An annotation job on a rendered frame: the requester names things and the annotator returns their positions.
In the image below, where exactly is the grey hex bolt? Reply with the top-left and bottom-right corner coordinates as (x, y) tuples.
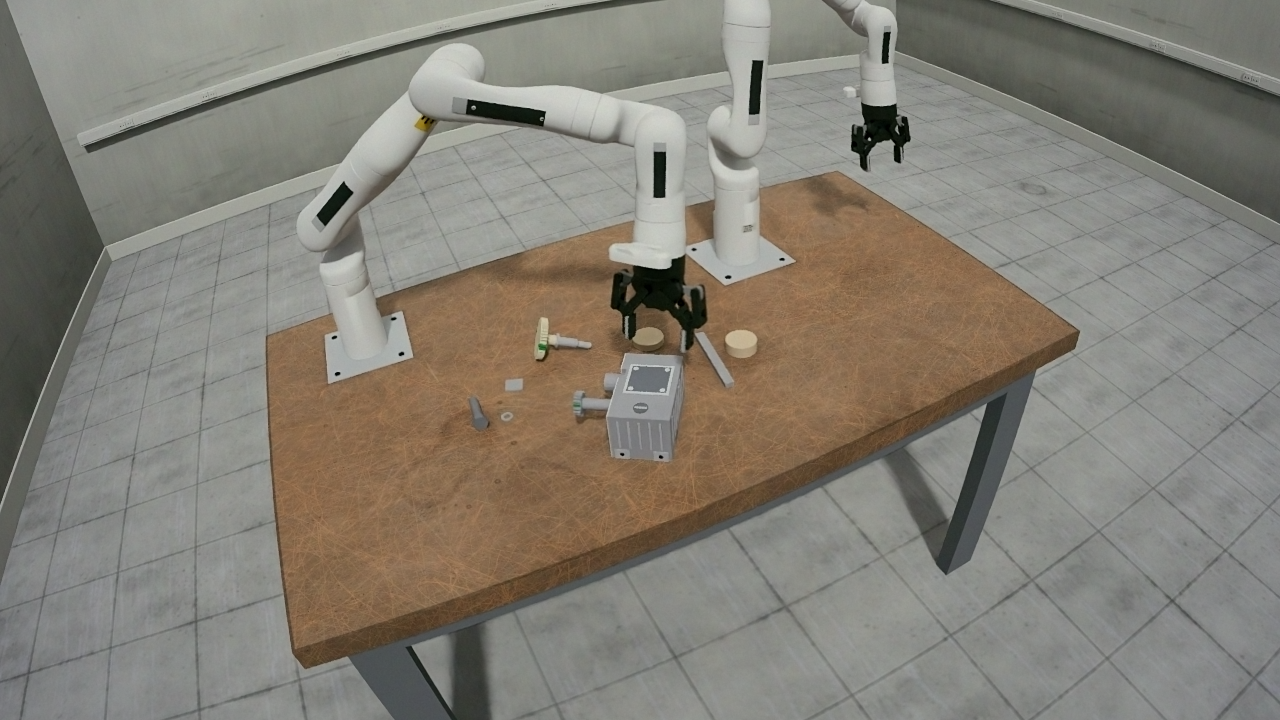
(468, 396), (488, 430)

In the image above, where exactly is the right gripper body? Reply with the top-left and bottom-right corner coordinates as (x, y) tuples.
(630, 254), (685, 313)

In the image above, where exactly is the grey engine case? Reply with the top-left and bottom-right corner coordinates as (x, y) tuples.
(573, 354), (685, 462)

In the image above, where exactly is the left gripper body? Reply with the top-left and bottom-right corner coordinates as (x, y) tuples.
(861, 102), (897, 143)

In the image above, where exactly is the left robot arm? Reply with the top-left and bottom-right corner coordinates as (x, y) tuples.
(707, 0), (897, 265)

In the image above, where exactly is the cream gear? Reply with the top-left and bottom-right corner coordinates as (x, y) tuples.
(534, 318), (591, 360)

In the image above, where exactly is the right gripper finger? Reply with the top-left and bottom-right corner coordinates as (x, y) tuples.
(611, 268), (649, 340)
(657, 284), (707, 354)

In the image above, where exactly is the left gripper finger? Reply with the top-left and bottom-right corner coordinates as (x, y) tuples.
(887, 114), (911, 164)
(851, 124), (884, 172)

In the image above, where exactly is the grey rectangular bar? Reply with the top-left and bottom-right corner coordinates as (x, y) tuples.
(695, 332), (733, 388)

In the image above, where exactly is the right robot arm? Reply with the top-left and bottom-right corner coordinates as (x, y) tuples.
(296, 44), (687, 360)

